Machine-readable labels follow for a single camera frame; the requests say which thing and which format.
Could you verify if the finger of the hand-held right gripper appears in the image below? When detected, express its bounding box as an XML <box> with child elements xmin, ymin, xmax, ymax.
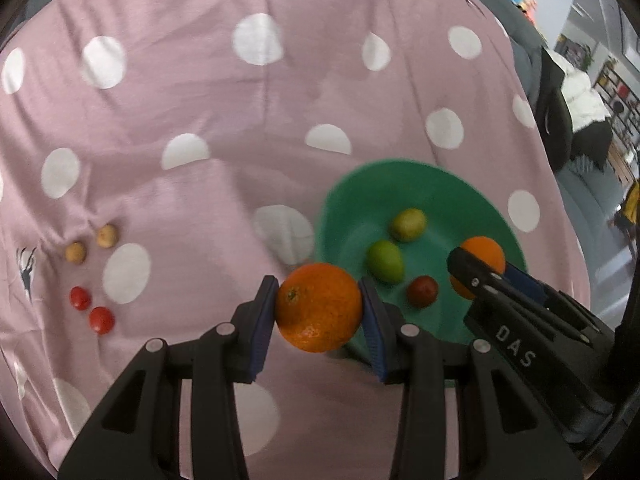
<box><xmin>502</xmin><ymin>261</ymin><xmax>601</xmax><ymax>333</ymax></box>
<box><xmin>446</xmin><ymin>246</ymin><xmax>507</xmax><ymax>307</ymax></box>

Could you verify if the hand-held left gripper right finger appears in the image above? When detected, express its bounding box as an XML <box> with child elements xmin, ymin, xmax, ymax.
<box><xmin>357</xmin><ymin>277</ymin><xmax>583</xmax><ymax>480</ymax></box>

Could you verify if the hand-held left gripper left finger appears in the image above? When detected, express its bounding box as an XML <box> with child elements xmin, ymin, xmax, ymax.
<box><xmin>57</xmin><ymin>275</ymin><xmax>280</xmax><ymax>480</ymax></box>

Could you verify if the small orange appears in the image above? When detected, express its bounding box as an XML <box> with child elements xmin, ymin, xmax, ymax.
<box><xmin>449</xmin><ymin>236</ymin><xmax>507</xmax><ymax>302</ymax></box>

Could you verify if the large orange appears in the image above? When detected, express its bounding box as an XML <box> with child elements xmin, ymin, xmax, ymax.
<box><xmin>275</xmin><ymin>262</ymin><xmax>363</xmax><ymax>353</ymax></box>

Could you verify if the green lime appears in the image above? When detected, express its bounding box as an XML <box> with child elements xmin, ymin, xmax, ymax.
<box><xmin>366</xmin><ymin>240</ymin><xmax>405</xmax><ymax>283</ymax></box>

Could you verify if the green plastic bowl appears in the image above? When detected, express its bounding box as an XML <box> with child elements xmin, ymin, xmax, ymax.
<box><xmin>314</xmin><ymin>159</ymin><xmax>529</xmax><ymax>391</ymax></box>

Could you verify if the yellow-green round fruit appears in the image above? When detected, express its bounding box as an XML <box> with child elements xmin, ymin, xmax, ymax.
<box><xmin>389</xmin><ymin>208</ymin><xmax>428</xmax><ymax>242</ymax></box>

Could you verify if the black and white jacket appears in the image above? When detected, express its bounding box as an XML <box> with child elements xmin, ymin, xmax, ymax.
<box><xmin>537</xmin><ymin>47</ymin><xmax>615</xmax><ymax>173</ymax></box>

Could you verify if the bookshelf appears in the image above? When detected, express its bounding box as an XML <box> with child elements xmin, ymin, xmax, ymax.
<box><xmin>555</xmin><ymin>32</ymin><xmax>640</xmax><ymax>181</ymax></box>

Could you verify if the pink polka dot blanket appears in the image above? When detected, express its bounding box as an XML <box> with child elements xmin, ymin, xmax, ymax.
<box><xmin>0</xmin><ymin>0</ymin><xmax>593</xmax><ymax>480</ymax></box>

